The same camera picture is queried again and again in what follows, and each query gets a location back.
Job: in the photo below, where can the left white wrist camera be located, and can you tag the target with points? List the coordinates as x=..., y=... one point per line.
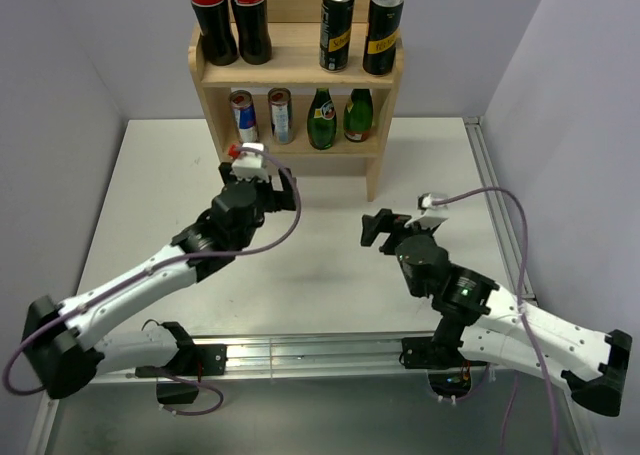
x=248, y=162

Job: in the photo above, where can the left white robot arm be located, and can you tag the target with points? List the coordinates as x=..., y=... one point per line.
x=197, y=252

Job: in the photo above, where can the aluminium front rail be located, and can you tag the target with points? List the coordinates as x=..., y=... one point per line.
x=310, y=357

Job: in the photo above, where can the red bull can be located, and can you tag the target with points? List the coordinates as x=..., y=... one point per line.
x=243, y=111
x=281, y=115

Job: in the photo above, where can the wooden two-tier shelf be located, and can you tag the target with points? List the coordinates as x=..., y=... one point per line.
x=294, y=27

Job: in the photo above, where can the left Coca-Cola bottle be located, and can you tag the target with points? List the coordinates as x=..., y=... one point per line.
x=218, y=44

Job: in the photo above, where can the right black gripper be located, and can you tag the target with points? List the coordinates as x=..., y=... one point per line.
x=386, y=221

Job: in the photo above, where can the black can yellow label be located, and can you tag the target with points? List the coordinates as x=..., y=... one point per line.
x=384, y=18

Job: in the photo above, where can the coca-cola bottle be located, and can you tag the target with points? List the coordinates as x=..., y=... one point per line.
x=218, y=44
x=252, y=26

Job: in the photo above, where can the aluminium side rail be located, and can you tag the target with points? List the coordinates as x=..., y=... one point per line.
x=497, y=203

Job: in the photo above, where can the green glass bottle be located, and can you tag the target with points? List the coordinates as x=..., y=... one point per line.
x=321, y=120

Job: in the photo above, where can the Red Bull can front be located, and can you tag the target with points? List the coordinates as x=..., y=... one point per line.
x=243, y=111

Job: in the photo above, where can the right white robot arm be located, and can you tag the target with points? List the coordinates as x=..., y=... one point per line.
x=483, y=323

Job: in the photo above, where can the black Schweppes can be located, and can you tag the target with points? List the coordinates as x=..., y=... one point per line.
x=335, y=34

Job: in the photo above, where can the green bottle yellow label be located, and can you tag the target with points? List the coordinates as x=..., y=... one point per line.
x=358, y=115

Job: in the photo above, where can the right Coca-Cola bottle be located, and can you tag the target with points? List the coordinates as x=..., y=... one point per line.
x=252, y=26

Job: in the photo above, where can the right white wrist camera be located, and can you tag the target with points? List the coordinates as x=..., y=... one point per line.
x=433, y=211

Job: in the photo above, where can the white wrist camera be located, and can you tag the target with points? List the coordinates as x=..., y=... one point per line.
x=433, y=211
x=248, y=162

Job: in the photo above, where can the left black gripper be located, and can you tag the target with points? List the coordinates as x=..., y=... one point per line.
x=277, y=199

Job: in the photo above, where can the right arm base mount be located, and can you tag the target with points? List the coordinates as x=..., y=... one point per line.
x=448, y=372

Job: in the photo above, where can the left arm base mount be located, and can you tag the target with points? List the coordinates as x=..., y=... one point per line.
x=183, y=379

